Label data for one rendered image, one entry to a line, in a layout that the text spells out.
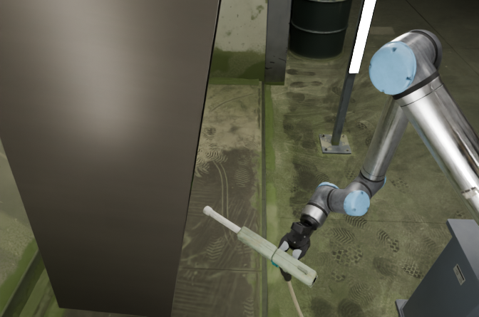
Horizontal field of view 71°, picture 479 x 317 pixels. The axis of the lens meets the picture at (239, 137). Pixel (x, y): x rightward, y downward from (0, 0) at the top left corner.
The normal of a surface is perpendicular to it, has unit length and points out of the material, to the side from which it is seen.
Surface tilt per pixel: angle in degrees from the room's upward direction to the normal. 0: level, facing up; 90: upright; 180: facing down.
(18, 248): 57
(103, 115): 90
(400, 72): 85
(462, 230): 0
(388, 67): 85
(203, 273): 0
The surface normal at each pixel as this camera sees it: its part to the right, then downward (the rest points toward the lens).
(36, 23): -0.02, 0.65
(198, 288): -0.01, -0.76
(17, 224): 0.83, -0.40
